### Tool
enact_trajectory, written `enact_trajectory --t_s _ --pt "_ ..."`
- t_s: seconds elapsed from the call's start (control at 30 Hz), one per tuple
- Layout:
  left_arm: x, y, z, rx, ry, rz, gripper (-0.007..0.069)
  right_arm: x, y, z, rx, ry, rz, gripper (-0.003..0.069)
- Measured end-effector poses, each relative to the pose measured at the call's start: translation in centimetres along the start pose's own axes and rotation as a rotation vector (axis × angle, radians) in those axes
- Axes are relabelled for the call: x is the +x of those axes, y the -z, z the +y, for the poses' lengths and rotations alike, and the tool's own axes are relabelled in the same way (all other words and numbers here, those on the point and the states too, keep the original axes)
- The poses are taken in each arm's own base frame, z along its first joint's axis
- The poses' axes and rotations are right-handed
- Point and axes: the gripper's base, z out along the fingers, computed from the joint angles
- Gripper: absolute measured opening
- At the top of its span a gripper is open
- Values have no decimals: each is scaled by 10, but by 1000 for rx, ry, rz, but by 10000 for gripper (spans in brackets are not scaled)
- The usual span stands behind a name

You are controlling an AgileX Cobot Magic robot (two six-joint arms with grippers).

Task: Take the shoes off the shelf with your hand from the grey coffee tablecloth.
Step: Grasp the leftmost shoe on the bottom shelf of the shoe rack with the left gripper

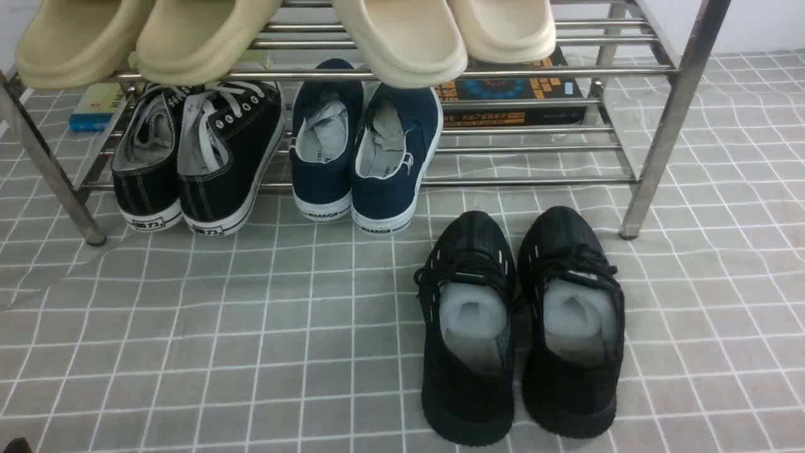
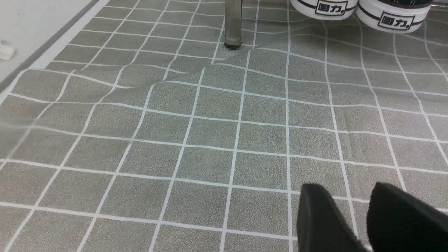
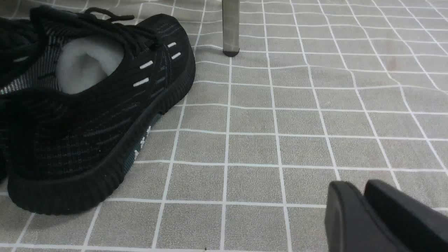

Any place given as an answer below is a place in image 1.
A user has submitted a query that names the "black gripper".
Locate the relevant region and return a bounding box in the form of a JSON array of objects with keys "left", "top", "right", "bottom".
[{"left": 3, "top": 437, "right": 33, "bottom": 453}]

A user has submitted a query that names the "black canvas sneaker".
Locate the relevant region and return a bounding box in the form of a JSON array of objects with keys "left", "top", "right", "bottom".
[
  {"left": 177, "top": 81, "right": 286, "bottom": 237},
  {"left": 111, "top": 83, "right": 193, "bottom": 232}
]

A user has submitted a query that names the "stainless steel shoe rack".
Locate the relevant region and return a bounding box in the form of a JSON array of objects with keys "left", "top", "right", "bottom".
[{"left": 2, "top": 1, "right": 730, "bottom": 247}]

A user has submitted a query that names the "grey grid-pattern cloth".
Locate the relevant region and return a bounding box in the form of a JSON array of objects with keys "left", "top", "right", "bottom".
[{"left": 1, "top": 50, "right": 804, "bottom": 452}]

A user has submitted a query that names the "green and blue book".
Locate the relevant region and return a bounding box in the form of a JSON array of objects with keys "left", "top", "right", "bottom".
[{"left": 69, "top": 50, "right": 272, "bottom": 132}]

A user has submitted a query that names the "tan foam slipper far left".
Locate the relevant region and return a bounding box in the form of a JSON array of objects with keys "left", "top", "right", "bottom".
[{"left": 15, "top": 1, "right": 155, "bottom": 89}]

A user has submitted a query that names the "tan foam slipper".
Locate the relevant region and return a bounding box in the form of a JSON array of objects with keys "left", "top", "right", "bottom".
[
  {"left": 135, "top": 1, "right": 282, "bottom": 86},
  {"left": 15, "top": 1, "right": 155, "bottom": 89}
]

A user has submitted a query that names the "navy canvas shoe left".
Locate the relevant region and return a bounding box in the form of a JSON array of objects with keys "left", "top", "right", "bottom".
[{"left": 289, "top": 80, "right": 365, "bottom": 223}]

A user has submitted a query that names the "navy canvas shoe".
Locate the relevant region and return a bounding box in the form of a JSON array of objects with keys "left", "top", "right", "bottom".
[
  {"left": 289, "top": 80, "right": 365, "bottom": 223},
  {"left": 351, "top": 84, "right": 443, "bottom": 235}
]

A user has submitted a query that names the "black knit sneaker left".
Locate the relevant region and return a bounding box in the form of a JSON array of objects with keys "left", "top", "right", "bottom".
[{"left": 414, "top": 210, "right": 516, "bottom": 447}]

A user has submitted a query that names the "black knit sneaker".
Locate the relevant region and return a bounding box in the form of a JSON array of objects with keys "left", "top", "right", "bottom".
[
  {"left": 517, "top": 206, "right": 626, "bottom": 439},
  {"left": 414, "top": 210, "right": 516, "bottom": 447}
]

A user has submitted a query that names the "navy canvas shoe right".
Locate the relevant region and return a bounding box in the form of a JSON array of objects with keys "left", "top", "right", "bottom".
[{"left": 351, "top": 84, "right": 443, "bottom": 235}]

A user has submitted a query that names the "cream foam slipper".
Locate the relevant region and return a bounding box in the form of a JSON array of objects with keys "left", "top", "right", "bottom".
[
  {"left": 331, "top": 1, "right": 469, "bottom": 89},
  {"left": 448, "top": 1, "right": 556, "bottom": 64}
]

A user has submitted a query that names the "black knit sneaker right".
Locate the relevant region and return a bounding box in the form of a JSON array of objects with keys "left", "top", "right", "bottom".
[{"left": 517, "top": 206, "right": 626, "bottom": 439}]

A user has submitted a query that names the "cream foam slipper far right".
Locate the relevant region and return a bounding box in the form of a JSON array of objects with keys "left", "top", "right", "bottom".
[{"left": 448, "top": 1, "right": 556, "bottom": 64}]

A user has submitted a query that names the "black and orange book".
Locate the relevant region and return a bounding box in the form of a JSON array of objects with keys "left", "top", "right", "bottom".
[{"left": 435, "top": 75, "right": 587, "bottom": 127}]

